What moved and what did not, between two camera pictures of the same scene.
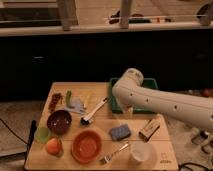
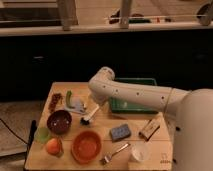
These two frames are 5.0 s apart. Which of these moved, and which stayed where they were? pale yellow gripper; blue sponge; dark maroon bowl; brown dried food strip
Moved: pale yellow gripper
Stayed: blue sponge; brown dried food strip; dark maroon bowl
